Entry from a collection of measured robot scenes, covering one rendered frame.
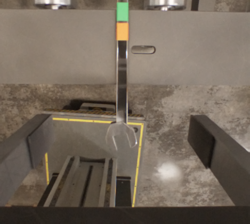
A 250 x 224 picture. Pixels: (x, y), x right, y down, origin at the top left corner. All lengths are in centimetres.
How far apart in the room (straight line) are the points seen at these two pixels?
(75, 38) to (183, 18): 13
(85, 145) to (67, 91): 47
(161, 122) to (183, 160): 44
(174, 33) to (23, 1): 142
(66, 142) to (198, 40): 116
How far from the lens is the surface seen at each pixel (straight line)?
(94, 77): 24
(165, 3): 50
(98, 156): 132
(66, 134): 127
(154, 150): 169
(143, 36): 23
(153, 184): 192
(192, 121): 16
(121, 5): 23
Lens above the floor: 140
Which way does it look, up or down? 73 degrees down
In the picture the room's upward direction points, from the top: 178 degrees clockwise
